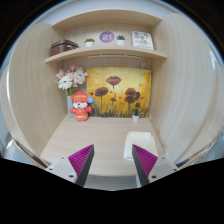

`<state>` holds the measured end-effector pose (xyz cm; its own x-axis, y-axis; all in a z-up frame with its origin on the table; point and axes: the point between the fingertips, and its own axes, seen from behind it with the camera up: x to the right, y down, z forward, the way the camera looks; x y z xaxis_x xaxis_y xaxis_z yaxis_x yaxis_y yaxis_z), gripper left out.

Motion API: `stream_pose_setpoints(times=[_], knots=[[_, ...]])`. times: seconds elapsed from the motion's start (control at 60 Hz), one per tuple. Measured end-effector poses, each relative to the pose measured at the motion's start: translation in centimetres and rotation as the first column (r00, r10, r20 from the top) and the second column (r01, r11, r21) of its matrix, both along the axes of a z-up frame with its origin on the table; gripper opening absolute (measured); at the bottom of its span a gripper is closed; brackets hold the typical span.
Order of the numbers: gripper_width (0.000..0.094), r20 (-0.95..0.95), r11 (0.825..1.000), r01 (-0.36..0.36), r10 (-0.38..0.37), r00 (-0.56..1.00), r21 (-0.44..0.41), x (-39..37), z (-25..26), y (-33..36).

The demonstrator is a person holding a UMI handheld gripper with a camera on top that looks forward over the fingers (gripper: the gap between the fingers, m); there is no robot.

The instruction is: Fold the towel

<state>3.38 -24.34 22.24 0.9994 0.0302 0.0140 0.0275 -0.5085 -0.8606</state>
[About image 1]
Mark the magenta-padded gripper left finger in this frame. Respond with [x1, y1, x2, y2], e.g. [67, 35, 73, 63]
[45, 143, 95, 188]

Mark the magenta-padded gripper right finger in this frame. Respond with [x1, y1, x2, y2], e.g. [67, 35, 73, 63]
[131, 143, 181, 187]

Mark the white towel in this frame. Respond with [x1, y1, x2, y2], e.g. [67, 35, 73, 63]
[123, 130, 158, 162]

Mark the small potted plant white pot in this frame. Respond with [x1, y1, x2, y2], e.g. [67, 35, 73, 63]
[131, 107, 141, 123]

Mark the red plush bear toy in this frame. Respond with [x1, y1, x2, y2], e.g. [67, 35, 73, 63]
[69, 91, 95, 123]

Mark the light blue vase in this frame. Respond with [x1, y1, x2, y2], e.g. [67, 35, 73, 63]
[66, 95, 76, 118]

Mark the pink and white flower bouquet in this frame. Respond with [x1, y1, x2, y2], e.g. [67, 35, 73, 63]
[54, 63, 89, 97]

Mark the yellow poppy flower painting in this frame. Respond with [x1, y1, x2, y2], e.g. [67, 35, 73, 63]
[86, 66, 153, 119]

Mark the white light bar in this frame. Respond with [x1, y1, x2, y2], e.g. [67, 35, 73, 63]
[87, 54, 143, 61]

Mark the wooden shelf with decorations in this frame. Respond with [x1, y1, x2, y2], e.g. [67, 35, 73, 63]
[44, 9, 168, 64]

